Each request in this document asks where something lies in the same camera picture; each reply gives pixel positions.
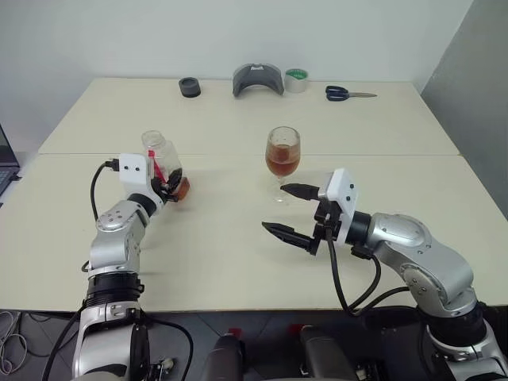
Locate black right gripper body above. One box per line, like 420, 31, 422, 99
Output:
311, 198, 344, 255

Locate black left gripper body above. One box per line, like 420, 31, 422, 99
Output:
150, 177, 175, 202

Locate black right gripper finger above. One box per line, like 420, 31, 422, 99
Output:
260, 221, 318, 255
279, 183, 321, 202

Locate clear bottle with red label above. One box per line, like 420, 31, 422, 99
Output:
140, 129, 192, 202

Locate clear wine glass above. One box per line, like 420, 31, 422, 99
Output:
264, 125, 302, 203

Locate black round cap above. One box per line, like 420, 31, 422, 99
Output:
178, 77, 202, 98

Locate tape roll with green core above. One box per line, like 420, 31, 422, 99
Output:
283, 67, 310, 94

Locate dark rounded shape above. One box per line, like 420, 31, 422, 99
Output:
299, 324, 356, 381
200, 333, 247, 381

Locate dark laptop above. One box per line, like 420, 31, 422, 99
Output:
0, 123, 21, 195

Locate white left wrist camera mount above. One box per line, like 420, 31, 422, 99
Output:
118, 153, 166, 217

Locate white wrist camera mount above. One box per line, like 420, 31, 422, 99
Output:
118, 153, 166, 217
317, 167, 361, 242

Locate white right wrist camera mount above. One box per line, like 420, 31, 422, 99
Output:
317, 167, 361, 242

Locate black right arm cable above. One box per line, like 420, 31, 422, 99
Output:
325, 228, 421, 318

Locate blue handled scissors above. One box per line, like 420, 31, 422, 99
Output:
325, 84, 378, 102

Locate black floor cable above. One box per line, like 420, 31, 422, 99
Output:
21, 313, 79, 358

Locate white floor cable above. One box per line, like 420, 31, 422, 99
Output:
0, 311, 31, 372

